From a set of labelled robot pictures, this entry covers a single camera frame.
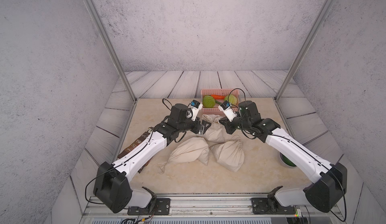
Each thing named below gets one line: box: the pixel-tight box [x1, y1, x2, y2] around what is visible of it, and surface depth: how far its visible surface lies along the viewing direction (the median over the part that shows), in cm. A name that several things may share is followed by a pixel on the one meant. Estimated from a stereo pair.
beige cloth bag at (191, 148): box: [158, 137, 210, 175], surface depth 84 cm
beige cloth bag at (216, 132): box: [201, 114, 234, 144], surface depth 88 cm
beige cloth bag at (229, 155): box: [209, 140, 245, 173], surface depth 84 cm
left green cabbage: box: [202, 94, 216, 108], surface depth 113 cm
